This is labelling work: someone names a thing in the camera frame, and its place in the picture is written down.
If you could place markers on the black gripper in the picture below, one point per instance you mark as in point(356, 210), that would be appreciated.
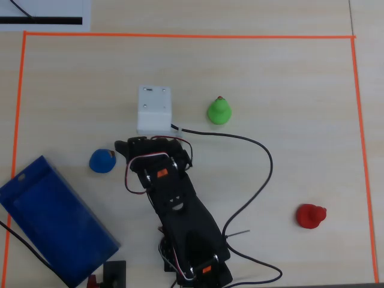
point(134, 149)

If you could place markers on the blue rubber duck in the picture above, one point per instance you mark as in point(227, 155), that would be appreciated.
point(102, 160)

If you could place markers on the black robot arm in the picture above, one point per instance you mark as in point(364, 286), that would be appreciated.
point(186, 216)

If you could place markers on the blue plastic box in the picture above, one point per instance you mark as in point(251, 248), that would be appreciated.
point(57, 222)

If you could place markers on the green rubber duck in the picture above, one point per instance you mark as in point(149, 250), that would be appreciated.
point(219, 111)

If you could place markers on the orange tape strip beside box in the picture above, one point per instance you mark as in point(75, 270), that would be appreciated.
point(15, 144)

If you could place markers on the red rubber duck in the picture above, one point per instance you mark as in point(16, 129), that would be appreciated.
point(310, 216)

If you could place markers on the orange tape strip beside red duck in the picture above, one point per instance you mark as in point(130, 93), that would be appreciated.
point(363, 156)

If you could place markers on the black table clamp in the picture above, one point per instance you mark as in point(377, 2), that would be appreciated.
point(115, 274)

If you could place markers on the long horizontal orange tape strip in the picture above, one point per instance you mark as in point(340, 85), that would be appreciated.
point(189, 36)

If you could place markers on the white paper sheet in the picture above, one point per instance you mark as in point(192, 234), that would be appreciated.
point(85, 9)

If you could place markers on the black strip on paper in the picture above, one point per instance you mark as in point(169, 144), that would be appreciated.
point(54, 20)

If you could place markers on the white camera box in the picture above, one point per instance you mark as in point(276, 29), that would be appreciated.
point(154, 108)

